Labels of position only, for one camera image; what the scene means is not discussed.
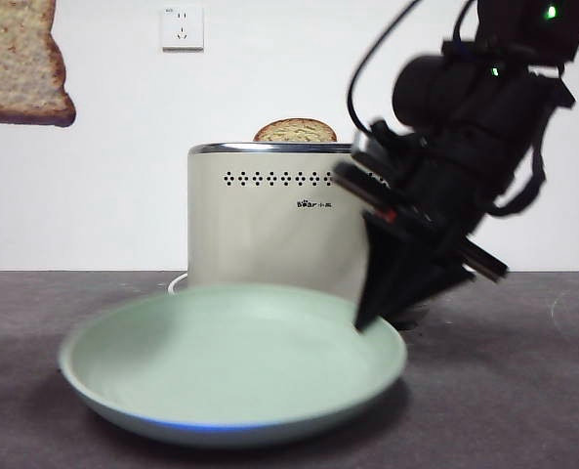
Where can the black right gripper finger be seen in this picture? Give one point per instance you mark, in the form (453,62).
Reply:
(391,264)
(445,281)

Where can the pale green round plate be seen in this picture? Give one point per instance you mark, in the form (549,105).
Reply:
(230,361)

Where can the large toasted bread slice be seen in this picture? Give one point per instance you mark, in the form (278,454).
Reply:
(15,63)

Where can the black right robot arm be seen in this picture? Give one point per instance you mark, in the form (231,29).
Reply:
(465,122)

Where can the cream two-slot toaster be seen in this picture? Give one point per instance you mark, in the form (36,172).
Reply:
(269,234)

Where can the small toasted bread slice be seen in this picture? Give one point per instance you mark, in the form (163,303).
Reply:
(294,131)

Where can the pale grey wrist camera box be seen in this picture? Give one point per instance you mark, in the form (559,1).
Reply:
(367,146)

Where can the white wall socket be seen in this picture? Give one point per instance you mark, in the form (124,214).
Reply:
(182,29)

